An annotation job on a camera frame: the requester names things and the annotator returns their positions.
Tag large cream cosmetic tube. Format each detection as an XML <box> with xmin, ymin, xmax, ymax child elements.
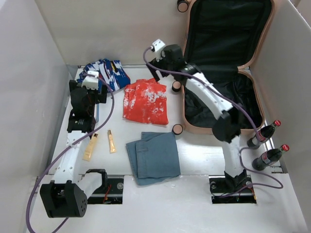
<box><xmin>82</xmin><ymin>133</ymin><xmax>98</xmax><ymax>162</ymax></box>

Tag small cream cosmetic tube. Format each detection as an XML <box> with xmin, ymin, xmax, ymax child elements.
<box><xmin>107</xmin><ymin>130</ymin><xmax>116</xmax><ymax>153</ymax></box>

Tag cola bottle red cap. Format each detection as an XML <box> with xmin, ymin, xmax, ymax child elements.
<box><xmin>247</xmin><ymin>120</ymin><xmax>281</xmax><ymax>150</ymax></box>

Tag white first aid tin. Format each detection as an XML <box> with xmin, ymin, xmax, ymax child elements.
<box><xmin>95</xmin><ymin>104</ymin><xmax>100</xmax><ymax>124</ymax></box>

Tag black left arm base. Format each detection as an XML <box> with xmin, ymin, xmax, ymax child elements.
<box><xmin>88</xmin><ymin>176</ymin><xmax>124</xmax><ymax>205</ymax></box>

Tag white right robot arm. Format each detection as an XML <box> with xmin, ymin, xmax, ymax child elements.
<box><xmin>146</xmin><ymin>40</ymin><xmax>248</xmax><ymax>194</ymax></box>

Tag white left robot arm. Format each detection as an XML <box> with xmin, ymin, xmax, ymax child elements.
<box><xmin>40</xmin><ymin>76</ymin><xmax>108</xmax><ymax>218</ymax></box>

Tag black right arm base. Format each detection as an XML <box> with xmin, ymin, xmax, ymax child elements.
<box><xmin>208</xmin><ymin>175</ymin><xmax>257</xmax><ymax>204</ymax></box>

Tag blue white patterned garment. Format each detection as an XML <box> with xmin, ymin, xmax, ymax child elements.
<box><xmin>77</xmin><ymin>59</ymin><xmax>131</xmax><ymax>91</ymax></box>

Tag red white patterned garment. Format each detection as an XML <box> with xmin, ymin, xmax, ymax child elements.
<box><xmin>123</xmin><ymin>78</ymin><xmax>169</xmax><ymax>125</ymax></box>

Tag pink hard-shell suitcase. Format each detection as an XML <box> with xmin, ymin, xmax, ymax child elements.
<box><xmin>183</xmin><ymin>0</ymin><xmax>275</xmax><ymax>135</ymax></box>

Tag folded blue denim shorts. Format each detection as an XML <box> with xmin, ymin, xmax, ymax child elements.
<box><xmin>126</xmin><ymin>132</ymin><xmax>181</xmax><ymax>186</ymax></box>

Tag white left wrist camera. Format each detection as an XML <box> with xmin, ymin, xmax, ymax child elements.
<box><xmin>82</xmin><ymin>71</ymin><xmax>99</xmax><ymax>90</ymax></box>

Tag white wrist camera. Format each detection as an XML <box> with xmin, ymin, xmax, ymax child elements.
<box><xmin>151</xmin><ymin>39</ymin><xmax>166</xmax><ymax>62</ymax></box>
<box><xmin>82</xmin><ymin>71</ymin><xmax>99</xmax><ymax>90</ymax></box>

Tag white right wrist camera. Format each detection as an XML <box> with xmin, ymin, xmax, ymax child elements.
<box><xmin>151</xmin><ymin>39</ymin><xmax>166</xmax><ymax>62</ymax></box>

